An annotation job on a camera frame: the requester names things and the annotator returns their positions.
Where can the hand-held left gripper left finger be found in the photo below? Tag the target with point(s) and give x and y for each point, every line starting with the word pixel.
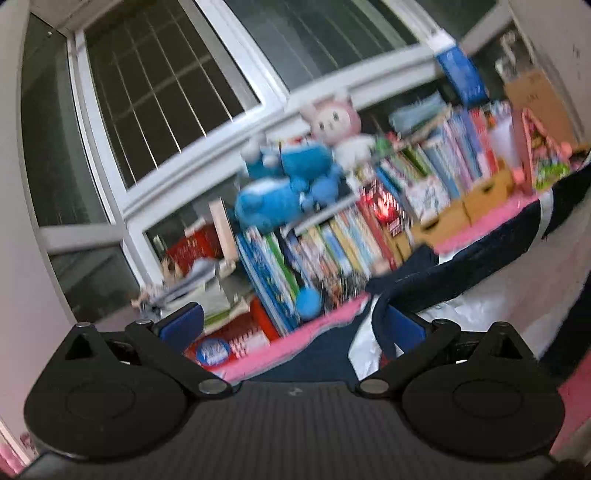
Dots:
pixel 182 323

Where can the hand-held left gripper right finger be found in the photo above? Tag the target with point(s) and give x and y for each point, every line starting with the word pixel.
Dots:
pixel 406 330

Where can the navy white jacket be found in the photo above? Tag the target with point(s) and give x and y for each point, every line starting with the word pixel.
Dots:
pixel 461 258

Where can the stack of papers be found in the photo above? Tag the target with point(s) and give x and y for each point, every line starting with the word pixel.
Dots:
pixel 207 286

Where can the red plastic crate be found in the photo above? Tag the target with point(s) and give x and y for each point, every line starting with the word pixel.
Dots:
pixel 244 332

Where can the round blue plush ball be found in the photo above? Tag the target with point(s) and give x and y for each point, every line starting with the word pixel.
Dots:
pixel 308 302

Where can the row of colourful books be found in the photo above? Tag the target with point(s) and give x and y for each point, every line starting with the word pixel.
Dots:
pixel 351 240

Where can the wooden drawer organizer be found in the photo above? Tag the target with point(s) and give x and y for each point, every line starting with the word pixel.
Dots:
pixel 461 207

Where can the blue white plush toy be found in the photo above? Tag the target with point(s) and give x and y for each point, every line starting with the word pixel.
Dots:
pixel 268 205

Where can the pale blue folded stack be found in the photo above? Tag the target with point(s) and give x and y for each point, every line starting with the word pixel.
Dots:
pixel 415 115

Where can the pink white plush toy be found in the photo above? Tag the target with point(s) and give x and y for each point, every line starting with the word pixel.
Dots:
pixel 337 124

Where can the pink triangular toy house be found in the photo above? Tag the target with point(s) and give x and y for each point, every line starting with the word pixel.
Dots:
pixel 540 152

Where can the window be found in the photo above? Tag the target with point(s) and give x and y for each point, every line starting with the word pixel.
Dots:
pixel 161 92

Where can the blue white carton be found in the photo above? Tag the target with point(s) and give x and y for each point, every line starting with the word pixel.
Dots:
pixel 461 74

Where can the cardboard box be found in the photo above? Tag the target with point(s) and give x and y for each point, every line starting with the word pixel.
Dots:
pixel 540 101

